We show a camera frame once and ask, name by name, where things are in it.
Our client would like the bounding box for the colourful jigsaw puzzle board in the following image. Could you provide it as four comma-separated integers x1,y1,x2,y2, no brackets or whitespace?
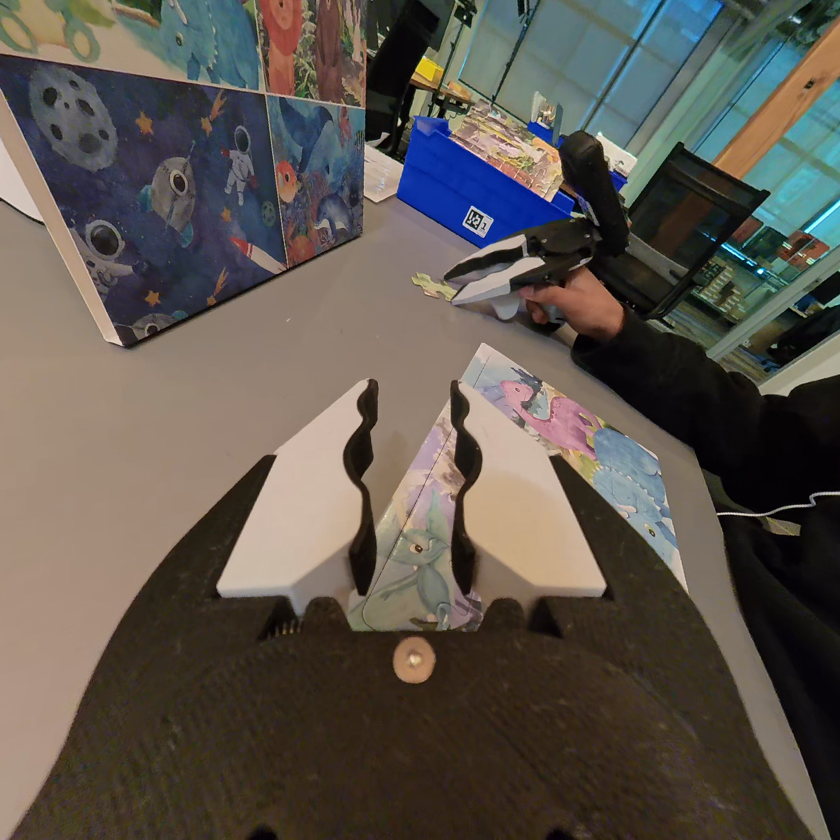
449,98,573,201

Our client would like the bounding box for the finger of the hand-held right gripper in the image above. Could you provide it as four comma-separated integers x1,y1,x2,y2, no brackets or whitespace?
450,261,549,307
443,235,531,284

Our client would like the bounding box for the printed picture puzzle box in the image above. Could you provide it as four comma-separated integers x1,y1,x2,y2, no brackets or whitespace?
0,0,367,347

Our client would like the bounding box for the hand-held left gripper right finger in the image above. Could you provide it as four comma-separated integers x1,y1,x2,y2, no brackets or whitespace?
449,379,609,601

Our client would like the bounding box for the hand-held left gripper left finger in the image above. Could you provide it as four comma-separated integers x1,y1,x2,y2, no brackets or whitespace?
217,378,382,616

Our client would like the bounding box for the dinosaur jigsaw puzzle board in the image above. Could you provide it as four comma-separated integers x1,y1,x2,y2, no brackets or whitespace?
346,343,690,632

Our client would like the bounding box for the wooden beam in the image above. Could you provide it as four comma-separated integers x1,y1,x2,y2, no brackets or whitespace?
712,29,840,181

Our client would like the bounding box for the black mesh office chair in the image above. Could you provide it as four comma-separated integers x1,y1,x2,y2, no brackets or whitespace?
594,141,772,322

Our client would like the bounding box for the yellow-green puzzle piece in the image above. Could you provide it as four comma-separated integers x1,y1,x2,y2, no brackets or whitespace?
412,271,462,303

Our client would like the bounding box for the person's right hand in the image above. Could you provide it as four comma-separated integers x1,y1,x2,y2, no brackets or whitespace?
525,266,626,342

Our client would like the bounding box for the white drawstring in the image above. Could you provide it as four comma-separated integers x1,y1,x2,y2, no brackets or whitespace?
715,491,840,536

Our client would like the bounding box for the person's right forearm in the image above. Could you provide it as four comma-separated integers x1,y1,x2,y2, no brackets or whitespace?
570,303,795,487

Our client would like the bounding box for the white paper sheet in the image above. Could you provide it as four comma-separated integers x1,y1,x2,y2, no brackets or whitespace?
363,144,404,203

